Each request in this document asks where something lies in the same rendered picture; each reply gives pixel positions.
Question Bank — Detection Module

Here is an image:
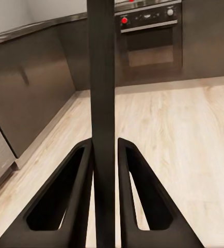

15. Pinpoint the poster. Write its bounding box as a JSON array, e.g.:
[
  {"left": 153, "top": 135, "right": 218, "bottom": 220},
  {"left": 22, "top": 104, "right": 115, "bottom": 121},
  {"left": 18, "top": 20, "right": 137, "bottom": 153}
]
[{"left": 87, "top": 0, "right": 115, "bottom": 248}]

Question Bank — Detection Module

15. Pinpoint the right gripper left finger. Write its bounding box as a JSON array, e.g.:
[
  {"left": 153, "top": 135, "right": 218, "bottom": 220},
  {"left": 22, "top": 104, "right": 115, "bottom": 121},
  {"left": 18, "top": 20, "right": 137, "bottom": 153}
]
[{"left": 0, "top": 138, "right": 93, "bottom": 248}]

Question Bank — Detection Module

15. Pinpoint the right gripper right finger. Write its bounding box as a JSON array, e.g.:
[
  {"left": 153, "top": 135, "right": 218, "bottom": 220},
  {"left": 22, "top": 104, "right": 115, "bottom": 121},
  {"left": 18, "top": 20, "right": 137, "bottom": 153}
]
[{"left": 118, "top": 137, "right": 204, "bottom": 248}]

